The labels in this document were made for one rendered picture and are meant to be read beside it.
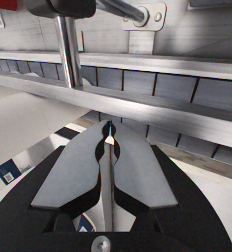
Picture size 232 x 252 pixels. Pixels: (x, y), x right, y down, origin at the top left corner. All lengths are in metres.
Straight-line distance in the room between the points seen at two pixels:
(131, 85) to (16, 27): 0.31
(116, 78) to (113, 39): 0.07
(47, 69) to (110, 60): 0.12
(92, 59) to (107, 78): 0.03
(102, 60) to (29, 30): 0.22
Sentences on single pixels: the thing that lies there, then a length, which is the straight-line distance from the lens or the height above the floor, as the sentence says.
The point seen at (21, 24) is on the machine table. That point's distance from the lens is 0.38.
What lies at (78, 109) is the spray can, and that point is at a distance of 0.16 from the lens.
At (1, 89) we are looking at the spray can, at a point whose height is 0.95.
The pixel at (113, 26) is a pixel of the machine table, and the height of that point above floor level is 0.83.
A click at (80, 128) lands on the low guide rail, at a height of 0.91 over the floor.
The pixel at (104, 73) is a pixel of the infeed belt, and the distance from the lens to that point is 0.18.
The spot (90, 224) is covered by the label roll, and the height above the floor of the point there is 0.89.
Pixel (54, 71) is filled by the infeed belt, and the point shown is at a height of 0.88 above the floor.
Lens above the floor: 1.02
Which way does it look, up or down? 47 degrees down
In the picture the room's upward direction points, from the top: 133 degrees counter-clockwise
